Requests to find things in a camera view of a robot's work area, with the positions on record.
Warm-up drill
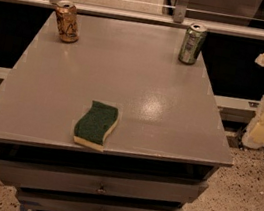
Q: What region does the grey drawer cabinet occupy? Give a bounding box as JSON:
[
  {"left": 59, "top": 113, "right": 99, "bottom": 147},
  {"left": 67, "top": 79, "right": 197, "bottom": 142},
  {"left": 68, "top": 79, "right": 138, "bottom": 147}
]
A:
[{"left": 0, "top": 16, "right": 232, "bottom": 211}]

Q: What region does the middle grey drawer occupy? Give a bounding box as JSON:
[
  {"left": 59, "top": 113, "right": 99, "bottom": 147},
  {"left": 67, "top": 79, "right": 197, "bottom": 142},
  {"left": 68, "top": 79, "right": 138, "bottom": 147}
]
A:
[{"left": 17, "top": 188, "right": 183, "bottom": 211}]

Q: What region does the orange brown soda can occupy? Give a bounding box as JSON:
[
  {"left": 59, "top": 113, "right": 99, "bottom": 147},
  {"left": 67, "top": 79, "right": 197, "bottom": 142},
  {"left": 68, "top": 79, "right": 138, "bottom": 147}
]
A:
[{"left": 55, "top": 0, "right": 79, "bottom": 43}]

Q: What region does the green yellow sponge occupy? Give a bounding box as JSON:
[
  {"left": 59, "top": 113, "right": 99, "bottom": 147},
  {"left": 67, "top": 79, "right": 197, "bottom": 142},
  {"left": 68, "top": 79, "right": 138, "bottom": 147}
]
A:
[{"left": 73, "top": 101, "right": 119, "bottom": 152}]

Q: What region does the green soda can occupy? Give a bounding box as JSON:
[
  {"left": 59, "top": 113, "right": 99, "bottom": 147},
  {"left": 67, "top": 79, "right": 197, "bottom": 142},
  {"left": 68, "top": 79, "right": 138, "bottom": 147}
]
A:
[{"left": 178, "top": 23, "right": 207, "bottom": 65}]

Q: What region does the top grey drawer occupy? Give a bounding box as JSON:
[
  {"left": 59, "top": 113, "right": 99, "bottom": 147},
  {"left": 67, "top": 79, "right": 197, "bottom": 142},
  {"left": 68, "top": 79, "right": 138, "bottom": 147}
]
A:
[{"left": 0, "top": 159, "right": 208, "bottom": 203}]

